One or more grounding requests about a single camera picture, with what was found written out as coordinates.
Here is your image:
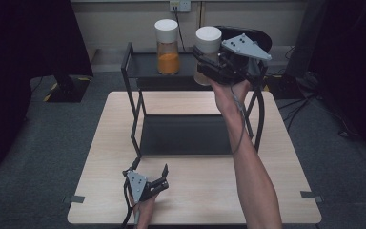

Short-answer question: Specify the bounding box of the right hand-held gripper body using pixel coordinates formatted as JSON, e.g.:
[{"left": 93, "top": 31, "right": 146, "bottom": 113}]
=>
[{"left": 203, "top": 32, "right": 273, "bottom": 86}]

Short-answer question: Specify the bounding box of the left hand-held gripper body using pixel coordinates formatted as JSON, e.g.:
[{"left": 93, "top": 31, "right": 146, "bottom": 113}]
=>
[{"left": 123, "top": 170, "right": 170, "bottom": 204}]

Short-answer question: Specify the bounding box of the beige powder jar white lid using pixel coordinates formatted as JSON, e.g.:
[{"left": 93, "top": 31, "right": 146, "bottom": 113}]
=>
[{"left": 193, "top": 26, "right": 223, "bottom": 87}]

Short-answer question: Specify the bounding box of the orange powder jar white lid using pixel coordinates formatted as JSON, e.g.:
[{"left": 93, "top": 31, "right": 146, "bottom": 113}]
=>
[{"left": 153, "top": 18, "right": 181, "bottom": 76}]

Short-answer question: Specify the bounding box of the black two-tier metal rack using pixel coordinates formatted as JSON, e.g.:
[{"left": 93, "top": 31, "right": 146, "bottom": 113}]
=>
[{"left": 120, "top": 41, "right": 267, "bottom": 158}]

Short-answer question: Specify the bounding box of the person's left hand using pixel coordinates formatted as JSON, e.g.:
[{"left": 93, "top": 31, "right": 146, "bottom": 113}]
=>
[{"left": 128, "top": 192, "right": 158, "bottom": 229}]

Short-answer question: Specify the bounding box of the person's right hand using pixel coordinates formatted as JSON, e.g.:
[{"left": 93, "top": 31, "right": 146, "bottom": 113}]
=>
[{"left": 208, "top": 77, "right": 252, "bottom": 116}]

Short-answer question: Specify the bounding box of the black stand base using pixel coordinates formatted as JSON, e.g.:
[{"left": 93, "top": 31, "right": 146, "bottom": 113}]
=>
[{"left": 43, "top": 74, "right": 92, "bottom": 104}]

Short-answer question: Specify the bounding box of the dark curtain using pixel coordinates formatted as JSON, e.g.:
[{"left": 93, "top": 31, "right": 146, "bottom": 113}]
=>
[
  {"left": 294, "top": 0, "right": 366, "bottom": 158},
  {"left": 0, "top": 0, "right": 93, "bottom": 175}
]

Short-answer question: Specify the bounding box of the black socket cable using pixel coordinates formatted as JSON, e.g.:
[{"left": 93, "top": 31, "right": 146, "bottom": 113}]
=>
[{"left": 173, "top": 7, "right": 186, "bottom": 52}]

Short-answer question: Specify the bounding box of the white wall socket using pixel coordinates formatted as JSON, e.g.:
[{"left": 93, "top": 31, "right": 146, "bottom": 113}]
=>
[{"left": 169, "top": 0, "right": 193, "bottom": 13}]

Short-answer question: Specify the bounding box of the grey table bracket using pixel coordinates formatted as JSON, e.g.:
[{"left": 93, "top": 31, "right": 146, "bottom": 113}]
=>
[
  {"left": 62, "top": 195, "right": 86, "bottom": 205},
  {"left": 299, "top": 190, "right": 325, "bottom": 204}
]

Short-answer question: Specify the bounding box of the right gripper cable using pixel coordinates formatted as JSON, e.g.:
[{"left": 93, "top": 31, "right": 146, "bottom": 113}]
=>
[{"left": 230, "top": 85, "right": 248, "bottom": 156}]

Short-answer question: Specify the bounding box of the black floor cable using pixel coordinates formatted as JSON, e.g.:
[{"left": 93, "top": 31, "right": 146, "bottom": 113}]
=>
[{"left": 275, "top": 94, "right": 352, "bottom": 138}]

